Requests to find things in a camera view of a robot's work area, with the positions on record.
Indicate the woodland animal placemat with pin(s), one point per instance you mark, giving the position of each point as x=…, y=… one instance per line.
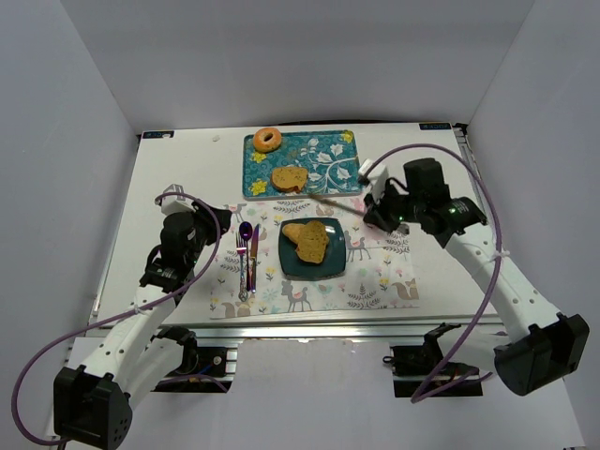
x=378, y=274

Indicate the golden bread roll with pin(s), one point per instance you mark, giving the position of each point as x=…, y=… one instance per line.
x=293, y=231

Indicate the orange bagel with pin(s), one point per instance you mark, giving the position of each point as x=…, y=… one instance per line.
x=267, y=139

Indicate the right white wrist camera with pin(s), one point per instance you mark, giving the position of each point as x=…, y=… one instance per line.
x=373, y=177

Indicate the iridescent fork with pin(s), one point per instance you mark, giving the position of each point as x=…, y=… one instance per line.
x=241, y=250

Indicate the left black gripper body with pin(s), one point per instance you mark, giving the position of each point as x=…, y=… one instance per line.
x=214, y=216

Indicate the teal floral tray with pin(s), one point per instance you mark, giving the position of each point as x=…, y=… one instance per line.
x=329, y=156

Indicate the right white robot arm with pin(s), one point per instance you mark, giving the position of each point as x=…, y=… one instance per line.
x=540, y=344

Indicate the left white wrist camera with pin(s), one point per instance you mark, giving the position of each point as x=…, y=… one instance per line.
x=174, y=202

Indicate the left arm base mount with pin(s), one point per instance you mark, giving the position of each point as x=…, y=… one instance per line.
x=202, y=370

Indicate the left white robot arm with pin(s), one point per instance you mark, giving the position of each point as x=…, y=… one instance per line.
x=94, y=402

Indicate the iridescent purple spoon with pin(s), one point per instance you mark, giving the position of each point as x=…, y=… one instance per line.
x=245, y=232

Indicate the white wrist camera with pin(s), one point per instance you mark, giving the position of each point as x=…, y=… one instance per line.
x=373, y=177
x=174, y=202

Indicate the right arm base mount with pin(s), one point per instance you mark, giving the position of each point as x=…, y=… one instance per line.
x=410, y=365

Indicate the dark teal square plate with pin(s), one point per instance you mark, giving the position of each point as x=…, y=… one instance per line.
x=334, y=261

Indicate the brown bread slice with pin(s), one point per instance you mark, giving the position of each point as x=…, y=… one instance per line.
x=312, y=242
x=289, y=179

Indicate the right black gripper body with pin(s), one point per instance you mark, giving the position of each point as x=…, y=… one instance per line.
x=376, y=216

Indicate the iridescent knife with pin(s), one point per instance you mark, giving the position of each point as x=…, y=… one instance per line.
x=252, y=260

